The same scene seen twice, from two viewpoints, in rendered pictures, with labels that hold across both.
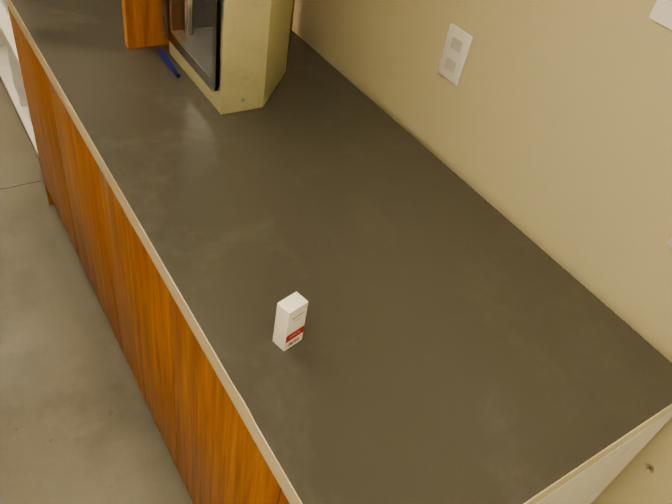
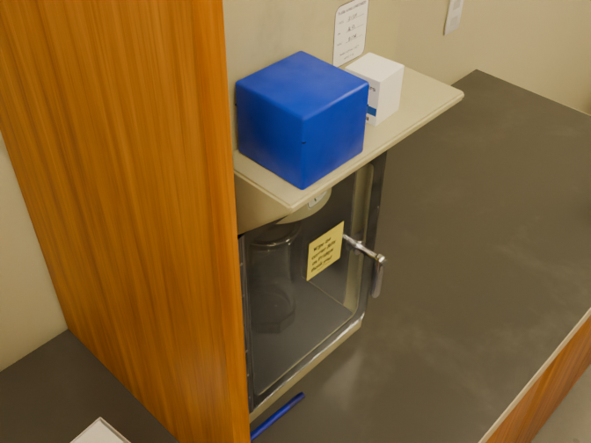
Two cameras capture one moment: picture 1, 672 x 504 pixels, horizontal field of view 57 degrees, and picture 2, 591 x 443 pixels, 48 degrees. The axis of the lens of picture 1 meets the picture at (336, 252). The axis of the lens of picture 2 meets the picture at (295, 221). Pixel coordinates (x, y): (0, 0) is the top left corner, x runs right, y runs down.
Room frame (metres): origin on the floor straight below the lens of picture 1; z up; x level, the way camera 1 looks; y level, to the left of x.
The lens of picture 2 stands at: (1.47, 1.12, 1.94)
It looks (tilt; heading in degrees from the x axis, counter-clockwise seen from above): 42 degrees down; 264
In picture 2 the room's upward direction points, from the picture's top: 1 degrees clockwise
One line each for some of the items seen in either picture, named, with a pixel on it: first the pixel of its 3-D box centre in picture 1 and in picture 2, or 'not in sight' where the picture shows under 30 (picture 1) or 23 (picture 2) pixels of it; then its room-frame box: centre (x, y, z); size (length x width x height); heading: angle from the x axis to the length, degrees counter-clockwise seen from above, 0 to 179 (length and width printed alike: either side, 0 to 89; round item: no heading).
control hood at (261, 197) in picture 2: not in sight; (346, 156); (1.33, 0.47, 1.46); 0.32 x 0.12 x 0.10; 40
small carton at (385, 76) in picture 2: not in sight; (372, 89); (1.30, 0.45, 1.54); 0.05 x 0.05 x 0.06; 45
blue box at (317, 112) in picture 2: not in sight; (302, 118); (1.40, 0.53, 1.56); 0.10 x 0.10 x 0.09; 40
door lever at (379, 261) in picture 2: (196, 11); (369, 270); (1.26, 0.39, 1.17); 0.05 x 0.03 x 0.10; 130
